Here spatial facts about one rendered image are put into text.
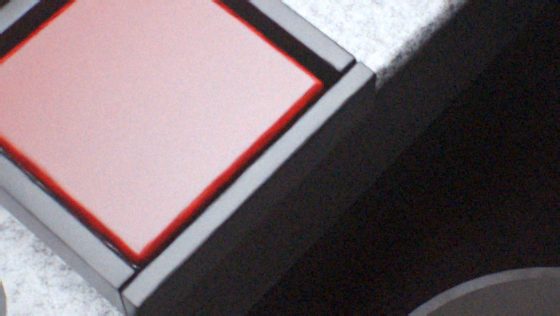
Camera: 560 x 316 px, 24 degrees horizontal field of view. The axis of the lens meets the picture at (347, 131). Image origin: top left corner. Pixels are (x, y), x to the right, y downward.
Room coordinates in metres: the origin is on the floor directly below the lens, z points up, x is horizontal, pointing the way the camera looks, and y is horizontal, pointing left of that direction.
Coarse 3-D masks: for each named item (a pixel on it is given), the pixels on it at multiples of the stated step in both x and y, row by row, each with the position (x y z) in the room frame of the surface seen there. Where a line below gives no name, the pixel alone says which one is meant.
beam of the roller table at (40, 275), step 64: (320, 0) 0.18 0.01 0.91; (384, 0) 0.18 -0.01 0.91; (448, 0) 0.19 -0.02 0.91; (512, 0) 0.21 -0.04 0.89; (384, 64) 0.17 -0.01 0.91; (448, 64) 0.18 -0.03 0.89; (384, 128) 0.16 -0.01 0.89; (320, 192) 0.14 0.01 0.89; (0, 256) 0.11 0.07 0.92; (256, 256) 0.12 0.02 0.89
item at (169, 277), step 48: (48, 0) 0.17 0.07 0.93; (240, 0) 0.17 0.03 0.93; (0, 48) 0.16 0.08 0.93; (288, 48) 0.16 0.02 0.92; (336, 48) 0.16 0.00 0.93; (336, 96) 0.15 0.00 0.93; (288, 144) 0.13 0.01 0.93; (336, 144) 0.14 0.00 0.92; (0, 192) 0.12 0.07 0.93; (240, 192) 0.12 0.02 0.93; (288, 192) 0.13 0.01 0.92; (48, 240) 0.11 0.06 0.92; (96, 240) 0.11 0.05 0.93; (192, 240) 0.11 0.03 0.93; (240, 240) 0.12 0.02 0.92; (96, 288) 0.10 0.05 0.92; (144, 288) 0.10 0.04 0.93; (192, 288) 0.11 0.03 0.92
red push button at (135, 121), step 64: (128, 0) 0.17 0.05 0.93; (192, 0) 0.17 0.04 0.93; (0, 64) 0.15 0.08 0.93; (64, 64) 0.15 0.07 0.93; (128, 64) 0.15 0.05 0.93; (192, 64) 0.15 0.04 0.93; (256, 64) 0.16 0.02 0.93; (0, 128) 0.13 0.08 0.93; (64, 128) 0.14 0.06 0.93; (128, 128) 0.14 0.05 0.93; (192, 128) 0.14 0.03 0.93; (256, 128) 0.14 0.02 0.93; (64, 192) 0.12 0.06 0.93; (128, 192) 0.12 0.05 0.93; (192, 192) 0.12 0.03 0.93; (128, 256) 0.11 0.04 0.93
